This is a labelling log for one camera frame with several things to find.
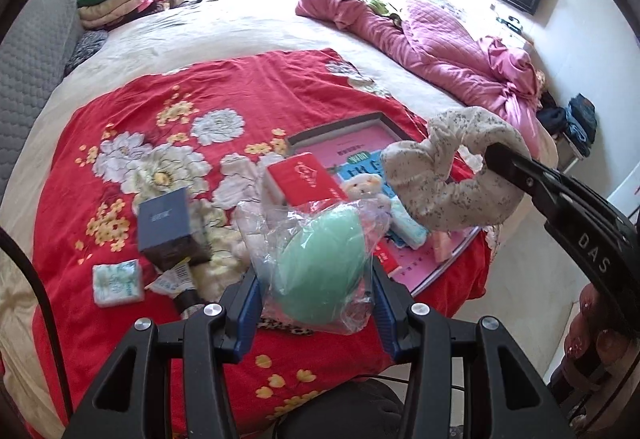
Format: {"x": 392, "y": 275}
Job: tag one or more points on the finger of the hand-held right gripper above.
{"x": 530, "y": 179}

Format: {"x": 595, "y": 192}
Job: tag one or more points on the leopard print scrunchie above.
{"x": 285, "y": 325}

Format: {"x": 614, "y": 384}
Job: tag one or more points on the dark square box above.
{"x": 165, "y": 219}

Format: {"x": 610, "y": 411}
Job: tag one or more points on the red floral blanket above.
{"x": 240, "y": 84}

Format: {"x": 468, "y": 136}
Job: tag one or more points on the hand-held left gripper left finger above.
{"x": 248, "y": 314}

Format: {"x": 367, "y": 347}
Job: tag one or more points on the green print tissue packet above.
{"x": 117, "y": 281}

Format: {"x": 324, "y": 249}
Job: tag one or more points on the white floral scrunchie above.
{"x": 435, "y": 189}

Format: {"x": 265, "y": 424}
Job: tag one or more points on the pink box tray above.
{"x": 350, "y": 144}

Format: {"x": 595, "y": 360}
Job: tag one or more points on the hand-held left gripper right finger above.
{"x": 385, "y": 319}

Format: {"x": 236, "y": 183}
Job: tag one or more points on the pink quilt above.
{"x": 440, "y": 49}

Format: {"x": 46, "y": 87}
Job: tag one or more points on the green sponge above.
{"x": 320, "y": 264}

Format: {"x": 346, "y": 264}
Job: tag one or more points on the bed with cream sheet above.
{"x": 225, "y": 29}

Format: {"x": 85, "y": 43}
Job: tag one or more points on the hand cream tube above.
{"x": 172, "y": 279}

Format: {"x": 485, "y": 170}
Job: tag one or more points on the dark clothes pile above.
{"x": 580, "y": 119}

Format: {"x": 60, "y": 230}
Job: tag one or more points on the red tissue pack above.
{"x": 305, "y": 176}

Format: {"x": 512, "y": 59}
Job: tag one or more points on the person's right hand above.
{"x": 595, "y": 334}

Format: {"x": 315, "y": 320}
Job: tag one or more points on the white plush bear pink hat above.
{"x": 362, "y": 186}

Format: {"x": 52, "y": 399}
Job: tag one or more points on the grey quilted headboard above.
{"x": 35, "y": 49}

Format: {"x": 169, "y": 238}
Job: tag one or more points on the green cloth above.
{"x": 382, "y": 4}

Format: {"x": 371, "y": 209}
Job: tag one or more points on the light blue tissue packet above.
{"x": 410, "y": 226}

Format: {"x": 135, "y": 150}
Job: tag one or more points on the dark patterned pillow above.
{"x": 87, "y": 46}

